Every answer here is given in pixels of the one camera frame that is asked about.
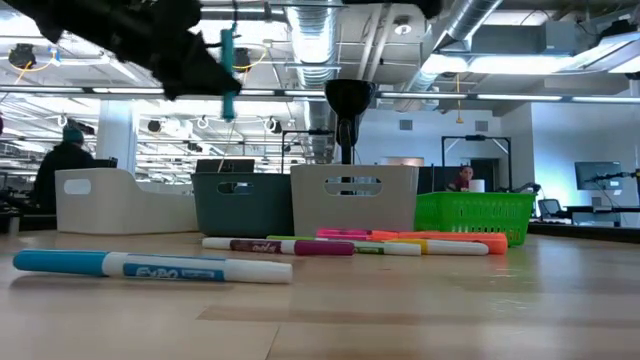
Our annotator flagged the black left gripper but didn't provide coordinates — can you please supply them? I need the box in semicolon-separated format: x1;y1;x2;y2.
2;0;242;102

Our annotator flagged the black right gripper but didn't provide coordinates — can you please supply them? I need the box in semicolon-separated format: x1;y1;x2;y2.
343;0;444;20

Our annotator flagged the light blue plain marker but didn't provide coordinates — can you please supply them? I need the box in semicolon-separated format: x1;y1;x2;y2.
219;27;238;123

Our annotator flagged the light blue thin Expo marker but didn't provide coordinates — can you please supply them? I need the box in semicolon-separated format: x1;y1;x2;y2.
12;248;294;286

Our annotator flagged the magenta thin Expo marker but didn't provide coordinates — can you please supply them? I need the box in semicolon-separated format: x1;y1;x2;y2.
201;236;357;258

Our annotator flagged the pink highlighter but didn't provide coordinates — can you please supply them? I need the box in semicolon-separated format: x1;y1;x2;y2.
315;227;375;242

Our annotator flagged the orange highlighter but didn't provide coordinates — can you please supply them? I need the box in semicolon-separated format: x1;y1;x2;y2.
368;229;510;256

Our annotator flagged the dark laptop screen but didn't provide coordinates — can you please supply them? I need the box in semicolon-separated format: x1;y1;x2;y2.
195;158;257;174

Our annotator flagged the white pillar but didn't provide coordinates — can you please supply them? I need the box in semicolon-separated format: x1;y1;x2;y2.
95;99;137;174

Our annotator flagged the black desk lamp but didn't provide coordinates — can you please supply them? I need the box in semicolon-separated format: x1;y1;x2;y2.
324;78;378;197

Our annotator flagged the dark teal plastic bin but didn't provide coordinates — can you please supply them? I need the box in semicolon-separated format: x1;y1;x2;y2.
190;172;296;239

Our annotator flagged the white plastic bin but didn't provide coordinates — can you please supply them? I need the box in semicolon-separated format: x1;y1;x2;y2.
54;167;200;236

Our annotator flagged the person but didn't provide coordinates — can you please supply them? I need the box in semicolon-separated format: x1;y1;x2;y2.
32;123;97;217
446;164;476;194

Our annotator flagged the dark partition screen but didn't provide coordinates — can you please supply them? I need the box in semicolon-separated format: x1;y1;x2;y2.
418;158;501;195

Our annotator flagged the grey plastic bin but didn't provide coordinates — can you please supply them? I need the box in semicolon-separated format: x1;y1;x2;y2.
289;164;420;238

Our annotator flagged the green mesh plastic basket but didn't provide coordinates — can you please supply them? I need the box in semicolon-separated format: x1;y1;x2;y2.
413;191;537;247

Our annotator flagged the background desk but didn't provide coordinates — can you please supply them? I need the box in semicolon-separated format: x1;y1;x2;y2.
564;204;640;227

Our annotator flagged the silver ceiling duct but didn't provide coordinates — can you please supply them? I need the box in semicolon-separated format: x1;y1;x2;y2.
399;0;504;96
287;0;346;166

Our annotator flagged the black ceiling camera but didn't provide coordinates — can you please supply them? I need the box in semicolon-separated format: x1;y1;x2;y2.
8;43;38;71
232;46;253;74

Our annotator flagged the black frame stand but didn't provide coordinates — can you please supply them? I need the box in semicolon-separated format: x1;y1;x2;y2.
440;133;512;195

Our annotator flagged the dark wall monitor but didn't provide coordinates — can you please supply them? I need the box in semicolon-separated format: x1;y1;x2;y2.
574;160;624;192

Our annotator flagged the black table frame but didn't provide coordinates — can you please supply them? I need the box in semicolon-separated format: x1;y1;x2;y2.
527;221;640;239

